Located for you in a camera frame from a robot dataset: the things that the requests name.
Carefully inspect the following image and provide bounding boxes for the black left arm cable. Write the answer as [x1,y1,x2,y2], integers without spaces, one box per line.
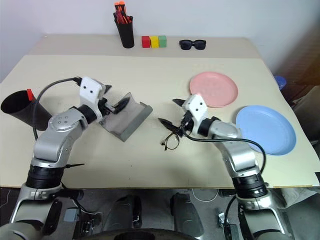
[32,77,83,142]

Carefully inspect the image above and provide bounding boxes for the blue plastic plate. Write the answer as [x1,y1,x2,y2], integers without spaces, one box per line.
[235,105,297,156]

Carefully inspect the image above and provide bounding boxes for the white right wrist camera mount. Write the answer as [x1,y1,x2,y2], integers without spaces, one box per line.
[181,93,209,128]

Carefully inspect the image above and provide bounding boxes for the black zip tie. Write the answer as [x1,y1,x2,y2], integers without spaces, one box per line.
[63,163,86,170]

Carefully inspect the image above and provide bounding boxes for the tall black pen cup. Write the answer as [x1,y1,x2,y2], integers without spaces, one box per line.
[116,16,135,49]

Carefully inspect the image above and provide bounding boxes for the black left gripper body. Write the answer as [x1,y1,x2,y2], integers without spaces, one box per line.
[98,96,119,117]

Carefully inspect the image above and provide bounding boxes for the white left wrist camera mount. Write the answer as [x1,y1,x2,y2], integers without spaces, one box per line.
[79,76,107,118]

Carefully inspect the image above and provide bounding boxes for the dark rounded shape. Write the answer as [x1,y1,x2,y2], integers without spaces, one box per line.
[170,192,205,238]
[103,194,143,233]

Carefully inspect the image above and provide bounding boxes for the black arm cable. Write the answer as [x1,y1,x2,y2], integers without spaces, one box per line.
[183,132,266,176]
[32,77,83,142]

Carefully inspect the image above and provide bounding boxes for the blue round plastic object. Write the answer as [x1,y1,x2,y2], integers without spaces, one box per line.
[274,75,287,90]

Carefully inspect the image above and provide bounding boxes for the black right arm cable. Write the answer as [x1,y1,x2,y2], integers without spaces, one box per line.
[183,132,266,176]

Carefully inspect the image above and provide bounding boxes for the white floor cable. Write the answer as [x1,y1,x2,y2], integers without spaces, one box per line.
[191,188,219,202]

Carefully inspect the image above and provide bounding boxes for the thin-framed clear eyeglasses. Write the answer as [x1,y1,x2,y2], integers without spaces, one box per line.
[160,131,181,152]

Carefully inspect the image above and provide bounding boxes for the grey glasses case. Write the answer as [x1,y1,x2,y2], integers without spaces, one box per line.
[98,91,154,143]

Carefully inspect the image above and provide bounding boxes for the pink plastic plate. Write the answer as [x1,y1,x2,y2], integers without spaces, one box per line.
[189,71,239,109]

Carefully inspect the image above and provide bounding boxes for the black sunglasses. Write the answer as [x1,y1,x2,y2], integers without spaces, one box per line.
[179,39,207,52]

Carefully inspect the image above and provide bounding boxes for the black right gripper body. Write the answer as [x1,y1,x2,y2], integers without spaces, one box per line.
[178,111,195,137]

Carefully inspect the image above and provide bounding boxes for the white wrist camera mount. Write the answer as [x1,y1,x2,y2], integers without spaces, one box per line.
[181,93,209,128]
[79,76,107,118]

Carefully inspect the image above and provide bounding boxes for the wide black cup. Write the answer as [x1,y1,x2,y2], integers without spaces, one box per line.
[0,90,53,132]

